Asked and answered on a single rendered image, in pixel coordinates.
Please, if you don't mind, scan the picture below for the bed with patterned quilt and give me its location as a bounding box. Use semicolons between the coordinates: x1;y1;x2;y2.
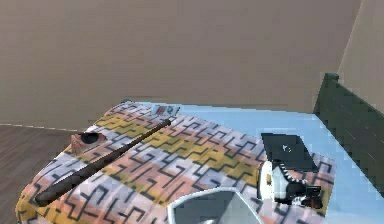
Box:
14;72;384;224

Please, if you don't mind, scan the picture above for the black open laptop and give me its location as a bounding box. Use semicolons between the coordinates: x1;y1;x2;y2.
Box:
260;132;320;173

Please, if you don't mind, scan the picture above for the pale grey bowl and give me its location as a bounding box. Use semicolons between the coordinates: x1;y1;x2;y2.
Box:
166;187;265;224

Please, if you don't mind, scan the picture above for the small white printed card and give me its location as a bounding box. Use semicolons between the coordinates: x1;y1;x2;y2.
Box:
151;104;181;117

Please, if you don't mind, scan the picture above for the pink box with black hole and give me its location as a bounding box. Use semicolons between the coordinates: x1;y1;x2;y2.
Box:
69;131;108;156

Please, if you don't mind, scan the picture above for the dark brown baseball bat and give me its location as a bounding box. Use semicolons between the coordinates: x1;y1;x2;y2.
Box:
34;118;172;207

